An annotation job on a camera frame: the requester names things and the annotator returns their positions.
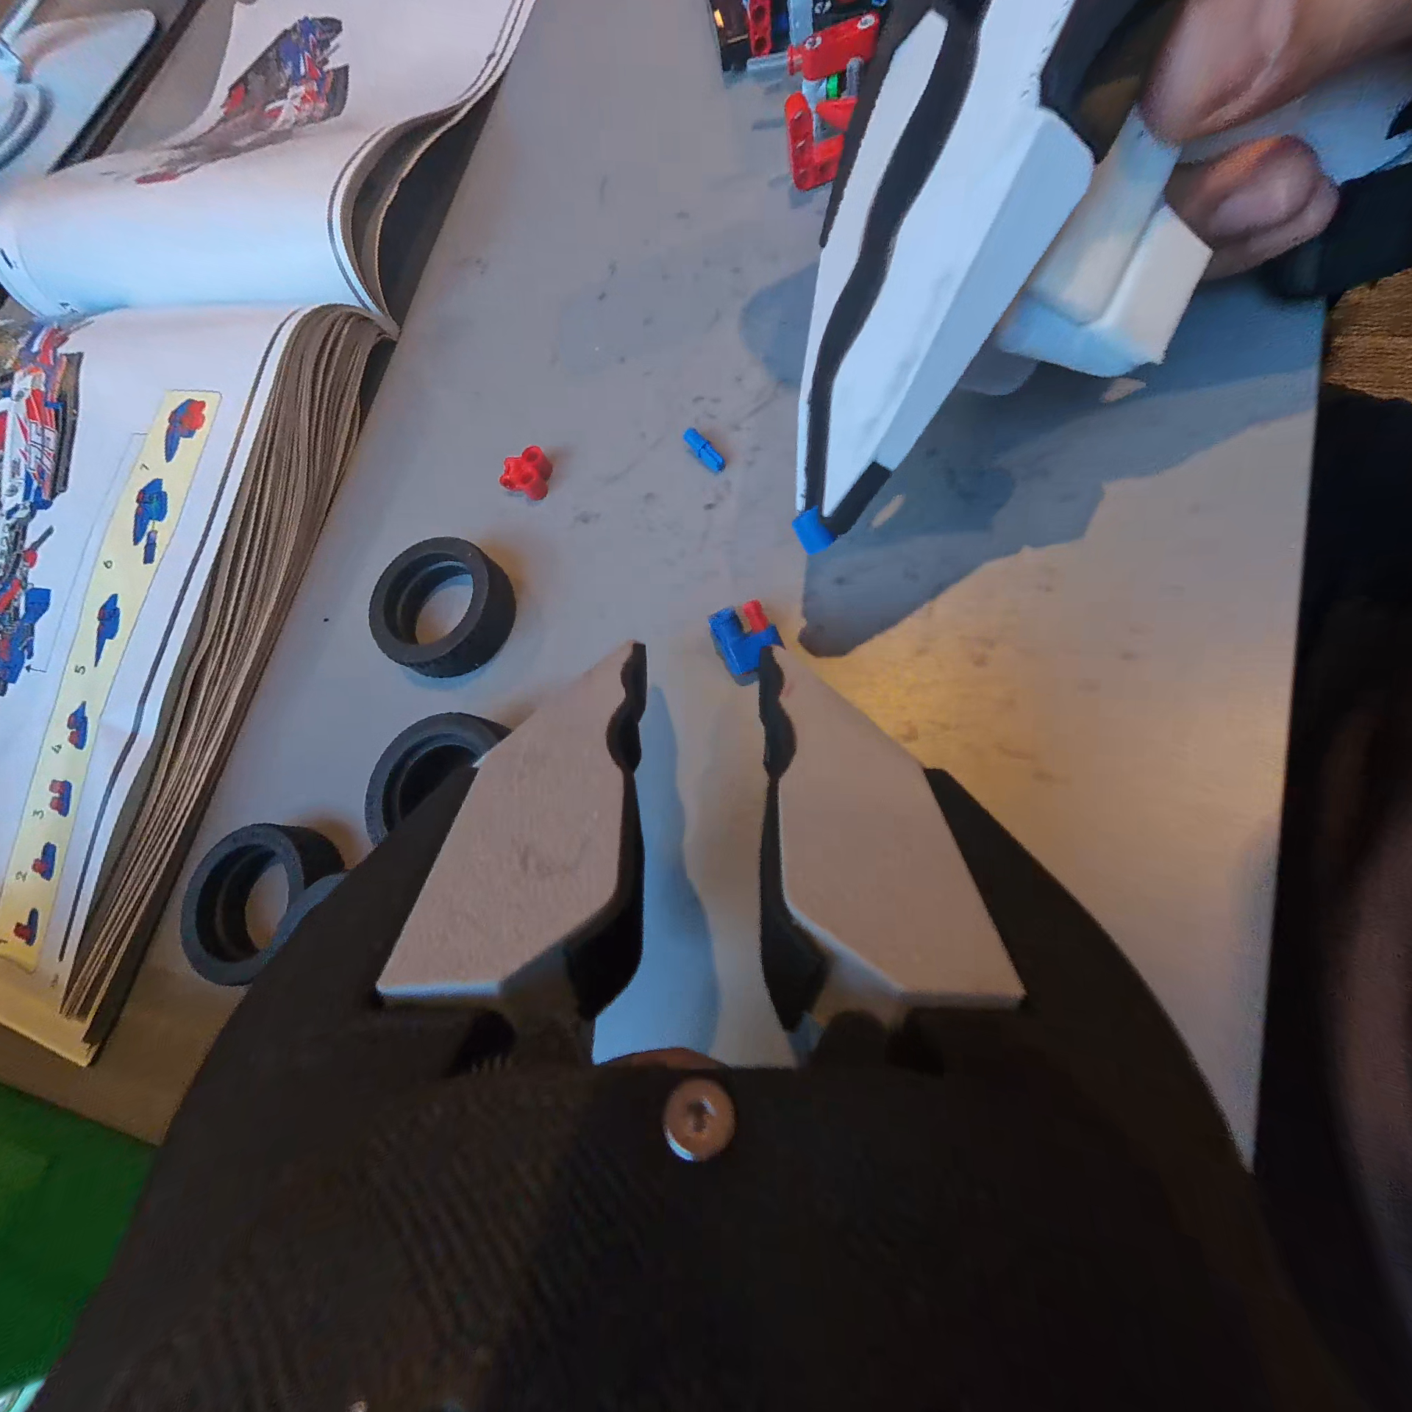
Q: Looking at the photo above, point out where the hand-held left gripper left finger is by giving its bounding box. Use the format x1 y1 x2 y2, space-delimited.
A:
375 642 649 1022

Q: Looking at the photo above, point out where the white flat object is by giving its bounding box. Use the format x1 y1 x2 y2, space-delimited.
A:
0 5 158 172

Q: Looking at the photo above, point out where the open instruction booklet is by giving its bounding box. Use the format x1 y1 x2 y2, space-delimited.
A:
0 0 538 1068

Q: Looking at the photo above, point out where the green plastic bin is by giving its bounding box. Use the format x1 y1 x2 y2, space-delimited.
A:
0 1081 156 1407

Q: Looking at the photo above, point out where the person's right hand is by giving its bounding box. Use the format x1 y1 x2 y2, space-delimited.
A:
1138 0 1412 279

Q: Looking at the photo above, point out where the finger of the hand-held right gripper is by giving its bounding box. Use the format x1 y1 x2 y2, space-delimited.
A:
822 0 1099 531
797 12 955 520

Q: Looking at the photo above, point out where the toy brick car model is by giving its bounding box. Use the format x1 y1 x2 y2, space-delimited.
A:
718 0 884 195

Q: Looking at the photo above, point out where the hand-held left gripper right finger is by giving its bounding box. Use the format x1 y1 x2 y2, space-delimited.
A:
758 646 1027 1032

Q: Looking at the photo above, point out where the grey desk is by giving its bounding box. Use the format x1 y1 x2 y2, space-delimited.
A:
0 0 1330 1172

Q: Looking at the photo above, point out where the black toy tire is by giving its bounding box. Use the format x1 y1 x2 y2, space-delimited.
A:
365 713 513 847
367 536 518 679
267 871 353 953
180 824 346 987

